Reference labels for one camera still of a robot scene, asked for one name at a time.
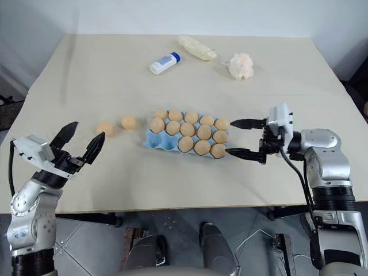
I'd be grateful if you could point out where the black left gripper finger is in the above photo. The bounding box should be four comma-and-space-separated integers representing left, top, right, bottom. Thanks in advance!
51, 121, 79, 151
81, 132, 106, 166

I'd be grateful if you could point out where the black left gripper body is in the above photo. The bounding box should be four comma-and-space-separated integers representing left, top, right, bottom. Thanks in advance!
52, 148, 87, 174

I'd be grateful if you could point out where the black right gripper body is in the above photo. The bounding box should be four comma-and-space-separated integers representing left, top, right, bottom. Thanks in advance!
259, 125, 284, 158

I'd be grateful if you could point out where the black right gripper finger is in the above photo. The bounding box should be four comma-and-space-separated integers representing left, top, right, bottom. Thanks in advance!
229, 117, 267, 130
225, 147, 267, 165

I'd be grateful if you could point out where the blue egg carton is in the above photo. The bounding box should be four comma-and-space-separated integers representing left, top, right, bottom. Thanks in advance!
143, 111, 231, 160

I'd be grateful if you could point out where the white mesh bath sponge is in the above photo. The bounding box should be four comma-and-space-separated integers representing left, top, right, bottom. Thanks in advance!
220, 52, 256, 82

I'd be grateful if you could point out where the black table leg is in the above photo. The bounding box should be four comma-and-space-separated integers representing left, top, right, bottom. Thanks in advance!
56, 212, 124, 228
266, 205, 313, 221

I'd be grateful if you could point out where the black equipment beside table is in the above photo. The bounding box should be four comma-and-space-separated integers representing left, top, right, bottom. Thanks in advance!
0, 94, 24, 132

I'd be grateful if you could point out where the clear bag of white grains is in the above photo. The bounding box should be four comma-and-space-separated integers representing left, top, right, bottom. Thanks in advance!
176, 35, 218, 62

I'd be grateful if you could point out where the dark rounded robot foot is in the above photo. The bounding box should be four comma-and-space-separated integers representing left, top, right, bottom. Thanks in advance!
198, 221, 242, 275
125, 234, 170, 275

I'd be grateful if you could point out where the black furniture beside table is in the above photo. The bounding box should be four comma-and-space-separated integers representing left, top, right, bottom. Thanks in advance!
340, 37, 368, 121

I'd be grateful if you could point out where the white bottle with blue cap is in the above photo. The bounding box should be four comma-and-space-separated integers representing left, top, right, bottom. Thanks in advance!
149, 52, 182, 75

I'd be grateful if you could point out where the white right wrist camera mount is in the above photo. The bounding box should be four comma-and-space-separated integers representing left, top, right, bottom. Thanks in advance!
266, 102, 294, 142

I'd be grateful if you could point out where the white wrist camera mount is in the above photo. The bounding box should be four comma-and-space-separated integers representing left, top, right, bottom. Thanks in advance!
12, 134, 73, 179
266, 102, 294, 142

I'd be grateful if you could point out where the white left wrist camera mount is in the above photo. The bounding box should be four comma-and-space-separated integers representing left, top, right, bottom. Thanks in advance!
12, 134, 73, 179

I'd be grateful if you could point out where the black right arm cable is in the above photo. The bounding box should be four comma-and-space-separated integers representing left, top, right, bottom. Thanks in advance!
279, 148, 322, 270

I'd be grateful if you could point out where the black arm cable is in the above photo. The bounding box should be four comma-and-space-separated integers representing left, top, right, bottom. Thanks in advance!
8, 139, 17, 197
279, 148, 322, 270

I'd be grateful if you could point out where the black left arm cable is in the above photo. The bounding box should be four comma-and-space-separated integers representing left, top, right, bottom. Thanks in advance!
8, 139, 17, 197

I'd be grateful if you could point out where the white floor cable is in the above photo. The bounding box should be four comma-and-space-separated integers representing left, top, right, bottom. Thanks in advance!
233, 228, 313, 268

